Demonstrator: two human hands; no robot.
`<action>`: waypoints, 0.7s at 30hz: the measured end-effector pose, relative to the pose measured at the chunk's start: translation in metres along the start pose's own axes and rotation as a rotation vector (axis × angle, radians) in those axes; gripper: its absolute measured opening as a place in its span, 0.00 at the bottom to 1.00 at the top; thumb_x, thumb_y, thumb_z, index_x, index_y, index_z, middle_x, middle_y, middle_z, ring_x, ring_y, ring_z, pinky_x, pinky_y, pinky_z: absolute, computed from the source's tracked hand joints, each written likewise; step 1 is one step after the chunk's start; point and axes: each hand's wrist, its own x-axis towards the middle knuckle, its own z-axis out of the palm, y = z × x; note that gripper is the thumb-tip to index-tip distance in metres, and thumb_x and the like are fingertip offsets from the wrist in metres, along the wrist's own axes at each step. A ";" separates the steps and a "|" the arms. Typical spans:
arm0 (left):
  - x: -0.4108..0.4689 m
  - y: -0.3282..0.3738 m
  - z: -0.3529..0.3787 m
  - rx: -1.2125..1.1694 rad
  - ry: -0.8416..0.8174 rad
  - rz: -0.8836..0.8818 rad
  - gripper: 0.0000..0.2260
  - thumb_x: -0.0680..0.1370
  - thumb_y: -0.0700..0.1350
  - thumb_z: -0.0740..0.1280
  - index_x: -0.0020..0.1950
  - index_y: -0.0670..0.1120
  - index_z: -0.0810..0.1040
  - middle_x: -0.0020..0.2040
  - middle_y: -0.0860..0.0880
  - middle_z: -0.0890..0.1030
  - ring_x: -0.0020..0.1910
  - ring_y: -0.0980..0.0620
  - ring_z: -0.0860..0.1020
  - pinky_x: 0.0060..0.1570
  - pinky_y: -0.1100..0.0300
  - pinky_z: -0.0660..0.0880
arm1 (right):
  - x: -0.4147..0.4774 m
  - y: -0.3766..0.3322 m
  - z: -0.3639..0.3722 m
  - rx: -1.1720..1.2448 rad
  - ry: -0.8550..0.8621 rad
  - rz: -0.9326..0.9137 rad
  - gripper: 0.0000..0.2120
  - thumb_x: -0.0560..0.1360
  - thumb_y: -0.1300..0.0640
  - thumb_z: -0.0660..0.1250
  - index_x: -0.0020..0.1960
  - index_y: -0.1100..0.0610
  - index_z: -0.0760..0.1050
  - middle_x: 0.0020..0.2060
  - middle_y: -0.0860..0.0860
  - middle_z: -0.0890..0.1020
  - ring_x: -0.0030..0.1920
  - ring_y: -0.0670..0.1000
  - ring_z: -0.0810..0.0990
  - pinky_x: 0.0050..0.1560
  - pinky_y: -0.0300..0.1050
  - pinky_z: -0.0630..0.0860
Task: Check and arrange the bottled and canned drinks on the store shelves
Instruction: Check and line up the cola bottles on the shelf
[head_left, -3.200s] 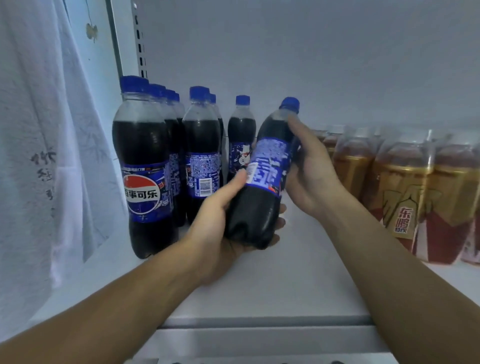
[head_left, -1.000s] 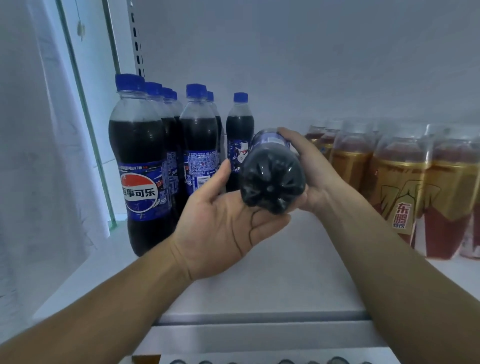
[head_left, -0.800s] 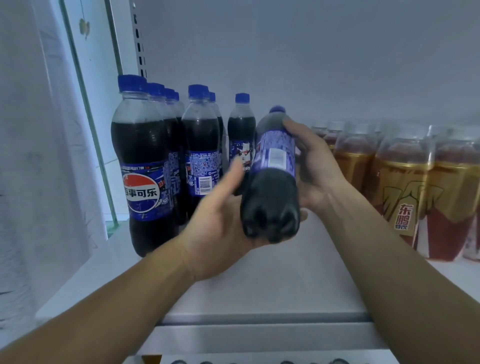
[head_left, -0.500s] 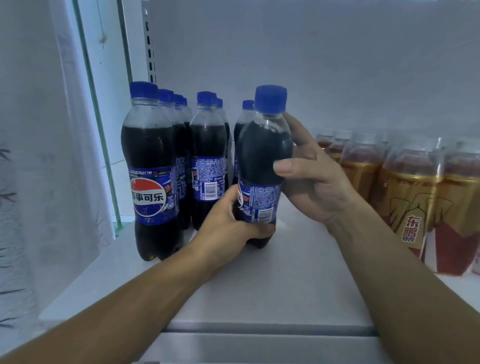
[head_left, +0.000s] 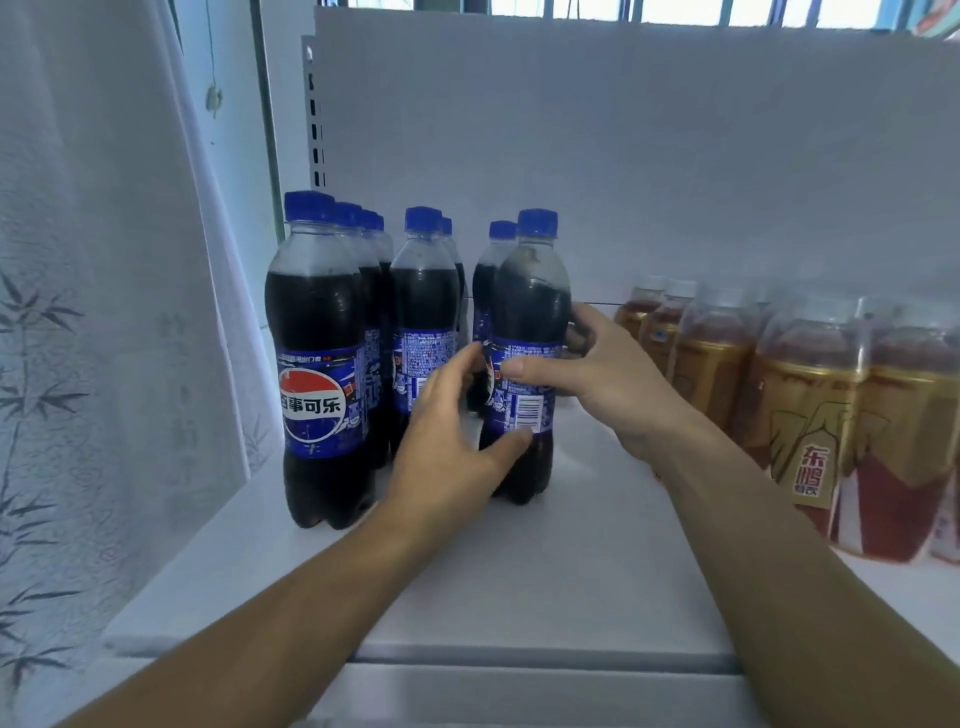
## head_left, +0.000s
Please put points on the person's left hand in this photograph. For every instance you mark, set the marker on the person's left hand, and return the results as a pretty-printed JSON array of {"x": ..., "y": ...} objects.
[{"x": 435, "y": 473}]

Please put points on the person's right hand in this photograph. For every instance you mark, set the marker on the person's right hand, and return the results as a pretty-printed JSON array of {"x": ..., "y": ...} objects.
[{"x": 615, "y": 383}]

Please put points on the Pepsi cola bottle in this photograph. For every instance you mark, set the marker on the Pepsi cola bottle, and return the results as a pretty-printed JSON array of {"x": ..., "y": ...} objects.
[{"x": 525, "y": 300}]

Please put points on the row of amber drink bottles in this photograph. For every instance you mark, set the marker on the row of amber drink bottles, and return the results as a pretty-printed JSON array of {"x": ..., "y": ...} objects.
[{"x": 810, "y": 405}]

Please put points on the group of blue-capped cola bottles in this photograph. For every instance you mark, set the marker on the group of blue-capped cola bottles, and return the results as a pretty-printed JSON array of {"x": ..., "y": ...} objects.
[{"x": 315, "y": 315}]

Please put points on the white metal shelf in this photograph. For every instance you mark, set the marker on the white metal shelf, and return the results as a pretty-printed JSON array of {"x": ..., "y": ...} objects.
[{"x": 675, "y": 150}]

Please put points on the person's left forearm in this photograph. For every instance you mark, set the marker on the person's left forearm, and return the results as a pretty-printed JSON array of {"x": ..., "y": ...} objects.
[{"x": 255, "y": 660}]

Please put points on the person's right forearm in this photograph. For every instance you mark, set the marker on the person's right forearm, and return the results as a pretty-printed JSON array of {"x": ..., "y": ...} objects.
[{"x": 810, "y": 600}]

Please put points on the white bamboo print curtain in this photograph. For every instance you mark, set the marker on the white bamboo print curtain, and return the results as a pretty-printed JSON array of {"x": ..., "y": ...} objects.
[{"x": 105, "y": 300}]

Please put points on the white panelled door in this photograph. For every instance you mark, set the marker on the white panelled door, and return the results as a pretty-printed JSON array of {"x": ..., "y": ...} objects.
[{"x": 248, "y": 150}]

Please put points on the barred window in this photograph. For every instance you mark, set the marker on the barred window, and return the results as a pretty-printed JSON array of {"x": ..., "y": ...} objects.
[{"x": 705, "y": 9}]

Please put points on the small brass pendant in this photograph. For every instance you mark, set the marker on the small brass pendant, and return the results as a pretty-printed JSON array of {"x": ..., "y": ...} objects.
[{"x": 215, "y": 98}]

